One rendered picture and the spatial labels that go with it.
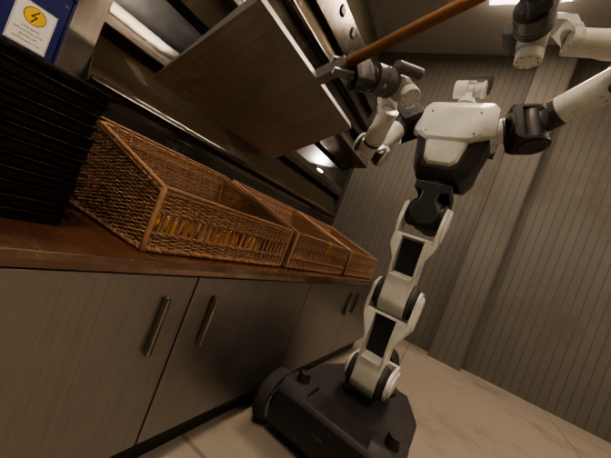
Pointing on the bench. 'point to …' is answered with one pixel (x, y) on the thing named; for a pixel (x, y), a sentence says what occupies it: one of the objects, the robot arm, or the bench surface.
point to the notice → (30, 26)
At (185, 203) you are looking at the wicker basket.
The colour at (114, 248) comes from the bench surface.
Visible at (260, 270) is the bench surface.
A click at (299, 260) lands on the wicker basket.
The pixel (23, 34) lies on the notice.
